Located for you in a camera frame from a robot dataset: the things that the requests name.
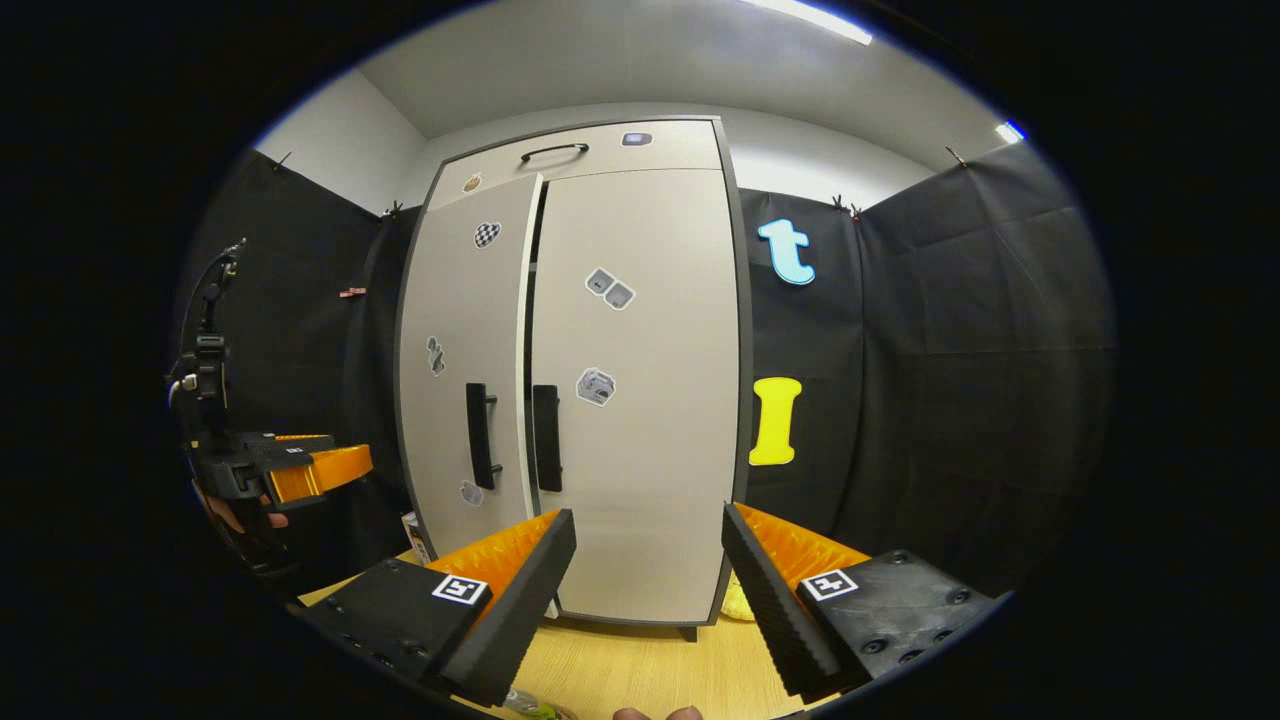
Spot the grey and white cabinet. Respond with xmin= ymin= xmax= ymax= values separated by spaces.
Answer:
xmin=395 ymin=115 xmax=757 ymax=641

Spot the black door handle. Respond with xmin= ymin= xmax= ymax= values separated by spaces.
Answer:
xmin=465 ymin=382 xmax=500 ymax=492
xmin=531 ymin=384 xmax=564 ymax=494

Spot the pale yellow object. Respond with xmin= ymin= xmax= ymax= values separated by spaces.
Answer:
xmin=720 ymin=570 xmax=758 ymax=623

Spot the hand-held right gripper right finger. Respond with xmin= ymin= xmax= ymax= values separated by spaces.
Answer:
xmin=720 ymin=502 xmax=1001 ymax=706

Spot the black backdrop cloth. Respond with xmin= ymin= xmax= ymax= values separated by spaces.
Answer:
xmin=170 ymin=150 xmax=426 ymax=601
xmin=740 ymin=140 xmax=1119 ymax=601

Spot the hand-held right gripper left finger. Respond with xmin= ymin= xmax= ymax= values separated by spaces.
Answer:
xmin=300 ymin=508 xmax=578 ymax=708

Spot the white cabinet door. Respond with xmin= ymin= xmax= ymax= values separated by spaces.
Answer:
xmin=398 ymin=173 xmax=546 ymax=619
xmin=527 ymin=166 xmax=743 ymax=627

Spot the long ceiling light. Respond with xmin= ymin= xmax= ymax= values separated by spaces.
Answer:
xmin=742 ymin=0 xmax=874 ymax=47

